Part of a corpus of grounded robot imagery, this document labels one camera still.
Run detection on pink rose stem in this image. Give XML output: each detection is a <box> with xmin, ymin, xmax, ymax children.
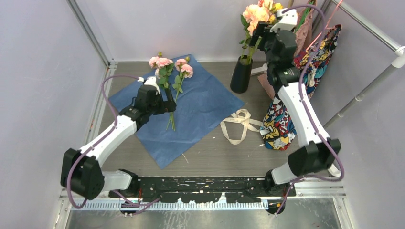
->
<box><xmin>242</xmin><ymin>4</ymin><xmax>271</xmax><ymax>64</ymax></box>
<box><xmin>239</xmin><ymin>0</ymin><xmax>276</xmax><ymax>61</ymax></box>
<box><xmin>149</xmin><ymin>51</ymin><xmax>176</xmax><ymax>132</ymax></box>
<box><xmin>166</xmin><ymin>56</ymin><xmax>193</xmax><ymax>130</ymax></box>

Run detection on cream ribbon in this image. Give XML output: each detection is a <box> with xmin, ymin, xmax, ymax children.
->
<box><xmin>220</xmin><ymin>109</ymin><xmax>262</xmax><ymax>145</ymax></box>

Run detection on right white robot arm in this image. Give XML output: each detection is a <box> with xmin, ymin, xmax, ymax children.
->
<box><xmin>250</xmin><ymin>21</ymin><xmax>341</xmax><ymax>196</ymax></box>

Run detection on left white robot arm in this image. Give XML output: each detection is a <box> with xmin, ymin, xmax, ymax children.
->
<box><xmin>61</xmin><ymin>84</ymin><xmax>176</xmax><ymax>200</ymax></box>

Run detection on yellow flowers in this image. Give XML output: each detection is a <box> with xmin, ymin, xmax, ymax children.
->
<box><xmin>243</xmin><ymin>0</ymin><xmax>283</xmax><ymax>39</ymax></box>

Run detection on black vase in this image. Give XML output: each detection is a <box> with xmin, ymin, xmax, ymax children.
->
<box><xmin>230</xmin><ymin>55</ymin><xmax>253</xmax><ymax>94</ymax></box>

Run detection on pink garment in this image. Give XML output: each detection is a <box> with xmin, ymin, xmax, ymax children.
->
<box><xmin>257</xmin><ymin>9</ymin><xmax>315</xmax><ymax>99</ymax></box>

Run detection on green clothes hanger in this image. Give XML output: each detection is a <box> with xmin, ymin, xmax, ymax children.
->
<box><xmin>295</xmin><ymin>7</ymin><xmax>312</xmax><ymax>34</ymax></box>

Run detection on pink clothes hanger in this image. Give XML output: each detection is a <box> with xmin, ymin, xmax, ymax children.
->
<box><xmin>306</xmin><ymin>0</ymin><xmax>343</xmax><ymax>52</ymax></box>

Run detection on colourful cartoon print garment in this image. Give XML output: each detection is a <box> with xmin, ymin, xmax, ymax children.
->
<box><xmin>259</xmin><ymin>24</ymin><xmax>342</xmax><ymax>150</ymax></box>

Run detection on white metal clothes rack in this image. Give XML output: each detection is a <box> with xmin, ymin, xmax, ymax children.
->
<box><xmin>251</xmin><ymin>0</ymin><xmax>405</xmax><ymax>177</ymax></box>

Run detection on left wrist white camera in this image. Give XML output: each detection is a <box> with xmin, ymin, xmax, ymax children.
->
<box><xmin>137</xmin><ymin>76</ymin><xmax>161</xmax><ymax>95</ymax></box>

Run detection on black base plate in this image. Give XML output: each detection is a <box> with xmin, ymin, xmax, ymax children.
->
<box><xmin>120</xmin><ymin>177</ymin><xmax>296</xmax><ymax>203</ymax></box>

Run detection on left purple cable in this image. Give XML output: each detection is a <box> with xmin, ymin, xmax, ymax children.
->
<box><xmin>66</xmin><ymin>75</ymin><xmax>160</xmax><ymax>216</ymax></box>

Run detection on purple cable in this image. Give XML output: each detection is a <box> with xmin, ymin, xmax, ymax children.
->
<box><xmin>275</xmin><ymin>4</ymin><xmax>345</xmax><ymax>216</ymax></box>
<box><xmin>66</xmin><ymin>75</ymin><xmax>160</xmax><ymax>216</ymax></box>

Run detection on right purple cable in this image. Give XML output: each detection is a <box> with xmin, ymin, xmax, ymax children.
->
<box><xmin>275</xmin><ymin>4</ymin><xmax>345</xmax><ymax>216</ymax></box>

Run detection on white slotted cable duct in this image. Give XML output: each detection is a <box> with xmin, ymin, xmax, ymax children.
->
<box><xmin>81</xmin><ymin>200</ymin><xmax>268</xmax><ymax>210</ymax></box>

